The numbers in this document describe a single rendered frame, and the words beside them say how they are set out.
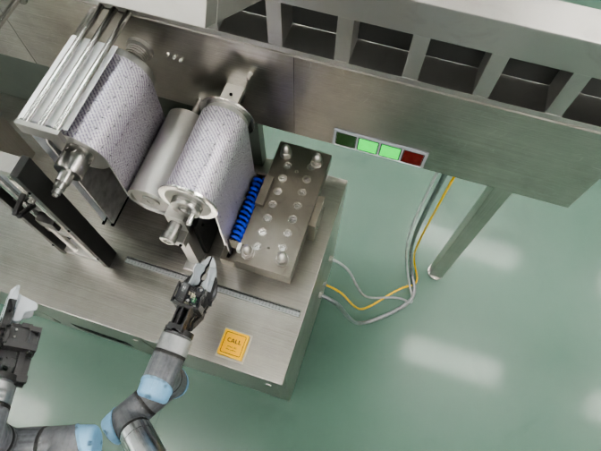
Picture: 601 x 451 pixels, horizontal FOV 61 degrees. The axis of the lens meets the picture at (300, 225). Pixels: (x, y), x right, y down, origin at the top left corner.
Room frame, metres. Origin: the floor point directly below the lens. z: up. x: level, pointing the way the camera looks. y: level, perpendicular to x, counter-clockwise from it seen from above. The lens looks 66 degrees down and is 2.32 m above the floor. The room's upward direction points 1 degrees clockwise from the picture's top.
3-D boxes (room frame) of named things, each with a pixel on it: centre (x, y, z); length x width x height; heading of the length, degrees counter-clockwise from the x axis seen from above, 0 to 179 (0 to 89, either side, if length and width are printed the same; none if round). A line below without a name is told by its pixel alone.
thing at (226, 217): (0.63, 0.17, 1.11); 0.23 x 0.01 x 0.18; 163
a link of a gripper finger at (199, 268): (0.41, 0.25, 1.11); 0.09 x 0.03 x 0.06; 163
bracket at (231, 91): (0.82, 0.18, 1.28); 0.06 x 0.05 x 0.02; 163
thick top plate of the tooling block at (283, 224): (0.64, 0.04, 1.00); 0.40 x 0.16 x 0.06; 163
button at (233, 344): (0.27, 0.18, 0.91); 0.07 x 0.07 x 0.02; 73
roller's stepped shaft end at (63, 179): (0.53, 0.53, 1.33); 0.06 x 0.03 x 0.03; 163
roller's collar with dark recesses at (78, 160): (0.59, 0.51, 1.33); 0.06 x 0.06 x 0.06; 73
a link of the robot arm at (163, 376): (0.16, 0.32, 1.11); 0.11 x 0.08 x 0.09; 163
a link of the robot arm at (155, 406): (0.14, 0.33, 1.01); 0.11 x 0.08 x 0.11; 132
